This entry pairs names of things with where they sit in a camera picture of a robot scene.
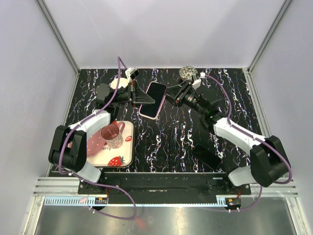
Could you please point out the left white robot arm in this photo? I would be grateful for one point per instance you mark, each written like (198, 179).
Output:
(69, 146)

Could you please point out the pink glass mug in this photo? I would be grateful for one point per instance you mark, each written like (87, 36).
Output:
(112, 134)

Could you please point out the right aluminium frame post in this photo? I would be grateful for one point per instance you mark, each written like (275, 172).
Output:
(270, 33)

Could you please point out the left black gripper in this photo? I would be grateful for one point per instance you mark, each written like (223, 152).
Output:
(138, 96)

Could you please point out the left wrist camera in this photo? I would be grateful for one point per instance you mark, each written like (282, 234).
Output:
(131, 73)

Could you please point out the aluminium frame post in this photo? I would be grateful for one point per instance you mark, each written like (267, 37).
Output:
(57, 34)
(270, 33)

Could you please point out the pink phone case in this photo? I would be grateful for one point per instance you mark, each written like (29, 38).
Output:
(161, 104)

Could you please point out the pink polka dot plate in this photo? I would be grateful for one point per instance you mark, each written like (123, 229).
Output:
(95, 144)

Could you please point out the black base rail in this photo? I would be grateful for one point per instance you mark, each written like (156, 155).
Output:
(174, 188)

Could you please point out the cream white bowl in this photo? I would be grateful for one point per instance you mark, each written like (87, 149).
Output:
(122, 83)

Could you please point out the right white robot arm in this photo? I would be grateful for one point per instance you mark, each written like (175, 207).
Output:
(268, 160)

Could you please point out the left aluminium frame post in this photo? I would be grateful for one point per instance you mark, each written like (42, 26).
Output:
(57, 34)

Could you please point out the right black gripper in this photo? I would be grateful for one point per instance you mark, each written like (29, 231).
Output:
(171, 93)

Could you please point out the black smartphone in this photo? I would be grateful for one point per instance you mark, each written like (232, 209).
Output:
(206, 157)

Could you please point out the patterned ceramic bowl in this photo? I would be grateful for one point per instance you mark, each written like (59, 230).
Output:
(186, 73)

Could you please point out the strawberry print tray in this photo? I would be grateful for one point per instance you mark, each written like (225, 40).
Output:
(121, 157)

